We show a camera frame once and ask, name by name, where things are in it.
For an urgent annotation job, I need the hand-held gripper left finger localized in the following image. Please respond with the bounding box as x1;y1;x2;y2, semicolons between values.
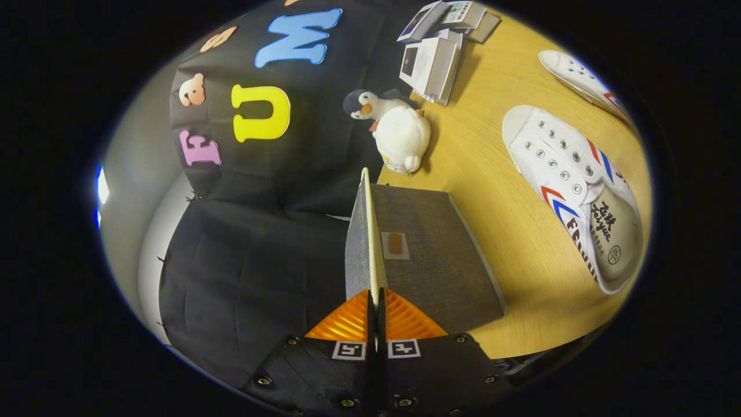
240;288;378;417

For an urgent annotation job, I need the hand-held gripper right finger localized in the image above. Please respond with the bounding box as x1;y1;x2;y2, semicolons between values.
377;287;516;417

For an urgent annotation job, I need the grey fabric storage box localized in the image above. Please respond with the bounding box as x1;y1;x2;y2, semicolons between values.
344;167;509;336

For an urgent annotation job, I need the white striped canvas shoe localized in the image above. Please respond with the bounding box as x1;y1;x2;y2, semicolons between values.
538;50;636;126
501;105;644;297

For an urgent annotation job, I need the white plush toy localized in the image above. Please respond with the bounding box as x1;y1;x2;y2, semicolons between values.
370;104;432;176

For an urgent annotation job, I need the penguin plush toy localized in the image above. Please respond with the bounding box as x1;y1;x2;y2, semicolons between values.
342;89;427;134

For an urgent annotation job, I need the large round ceiling light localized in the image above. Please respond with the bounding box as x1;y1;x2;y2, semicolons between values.
94;164;111;230

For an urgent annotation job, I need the plain white book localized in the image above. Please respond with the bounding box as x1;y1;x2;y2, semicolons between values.
434;28;464;107

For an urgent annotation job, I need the white book with portrait cover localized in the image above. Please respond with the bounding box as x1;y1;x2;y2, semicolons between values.
399;35;459;100

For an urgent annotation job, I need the dark grey book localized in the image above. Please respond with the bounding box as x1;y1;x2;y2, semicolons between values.
466;11;502;45

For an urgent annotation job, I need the book with blue picture cover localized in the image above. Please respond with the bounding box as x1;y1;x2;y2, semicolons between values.
397;1;450;44

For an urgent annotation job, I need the book with pale green cover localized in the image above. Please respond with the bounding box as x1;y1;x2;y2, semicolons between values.
442;1;487;31

